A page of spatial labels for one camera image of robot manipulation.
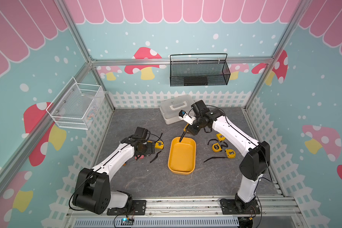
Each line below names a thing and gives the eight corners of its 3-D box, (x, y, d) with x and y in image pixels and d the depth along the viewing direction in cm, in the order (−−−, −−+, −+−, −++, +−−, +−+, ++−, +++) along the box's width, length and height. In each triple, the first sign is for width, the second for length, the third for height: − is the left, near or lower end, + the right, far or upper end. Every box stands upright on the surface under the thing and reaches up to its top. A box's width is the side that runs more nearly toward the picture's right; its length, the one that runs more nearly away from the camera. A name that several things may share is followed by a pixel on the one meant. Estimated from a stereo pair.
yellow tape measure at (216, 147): (212, 152, 97) (213, 150, 95) (211, 144, 101) (212, 142, 98) (221, 152, 97) (222, 150, 95) (219, 144, 101) (220, 142, 99)
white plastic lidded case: (160, 125, 112) (159, 114, 102) (162, 105, 126) (161, 94, 116) (192, 125, 112) (193, 114, 102) (190, 105, 126) (191, 94, 116)
